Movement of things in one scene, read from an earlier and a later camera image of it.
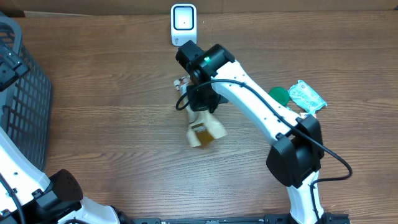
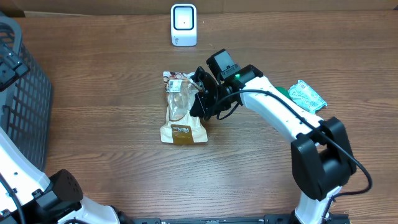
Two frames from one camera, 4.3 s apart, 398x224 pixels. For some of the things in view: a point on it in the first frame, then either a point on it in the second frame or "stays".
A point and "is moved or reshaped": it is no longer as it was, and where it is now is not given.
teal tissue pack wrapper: x=306 y=98 stays
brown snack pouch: x=198 y=132 is moved or reshaped
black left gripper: x=9 y=74 stays
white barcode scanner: x=183 y=23 stays
